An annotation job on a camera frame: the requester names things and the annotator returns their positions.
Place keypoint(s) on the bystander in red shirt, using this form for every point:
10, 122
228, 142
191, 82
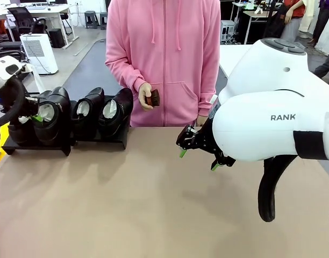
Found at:
290, 24

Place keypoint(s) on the bystander in dark trousers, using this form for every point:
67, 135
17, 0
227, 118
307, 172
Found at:
327, 67

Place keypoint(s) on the white computer keyboard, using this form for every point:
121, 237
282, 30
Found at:
36, 8

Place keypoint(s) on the black pointed leather shoe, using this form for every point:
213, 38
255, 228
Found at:
59, 126
19, 134

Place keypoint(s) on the black desk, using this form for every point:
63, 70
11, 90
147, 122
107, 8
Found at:
245, 29

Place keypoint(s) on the person's left hand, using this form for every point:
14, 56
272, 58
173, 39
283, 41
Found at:
202, 121

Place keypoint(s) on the black computer tower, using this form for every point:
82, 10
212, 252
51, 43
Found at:
56, 37

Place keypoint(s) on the person's right hand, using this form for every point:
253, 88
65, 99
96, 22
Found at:
144, 94

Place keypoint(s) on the pink-sleeved left forearm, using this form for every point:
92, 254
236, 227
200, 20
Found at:
210, 80

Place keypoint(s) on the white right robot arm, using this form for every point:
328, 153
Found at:
261, 107

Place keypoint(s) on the white computer case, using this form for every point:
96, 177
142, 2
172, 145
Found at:
227, 31

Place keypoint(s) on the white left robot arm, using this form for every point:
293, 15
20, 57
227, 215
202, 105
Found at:
0, 72

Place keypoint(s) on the white office desk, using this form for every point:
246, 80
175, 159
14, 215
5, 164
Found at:
54, 9

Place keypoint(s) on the white hanging cloth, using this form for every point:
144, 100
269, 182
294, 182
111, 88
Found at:
36, 80

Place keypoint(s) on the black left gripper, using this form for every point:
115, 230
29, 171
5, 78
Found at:
30, 107

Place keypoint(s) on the pink-sleeved right forearm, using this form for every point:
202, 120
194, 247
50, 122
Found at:
124, 72

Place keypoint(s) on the large white table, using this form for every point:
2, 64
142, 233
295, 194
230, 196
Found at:
231, 56

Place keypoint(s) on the black office chair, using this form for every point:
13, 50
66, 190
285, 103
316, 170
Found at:
22, 16
6, 46

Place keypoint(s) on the grey plastic stool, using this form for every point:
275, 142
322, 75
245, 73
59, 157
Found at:
92, 17
103, 18

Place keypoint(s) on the white air purifier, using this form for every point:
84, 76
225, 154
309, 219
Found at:
39, 53

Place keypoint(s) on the brown wooden shoe brush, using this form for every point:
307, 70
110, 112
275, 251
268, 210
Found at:
153, 98

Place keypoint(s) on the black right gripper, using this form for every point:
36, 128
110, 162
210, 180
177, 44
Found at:
202, 139

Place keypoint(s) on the person in pink hoodie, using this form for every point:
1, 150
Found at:
164, 53

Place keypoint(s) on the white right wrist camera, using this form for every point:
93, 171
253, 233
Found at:
213, 99

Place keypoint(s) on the white paper shoe stuffing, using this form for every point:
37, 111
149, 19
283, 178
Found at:
47, 111
82, 109
110, 110
23, 120

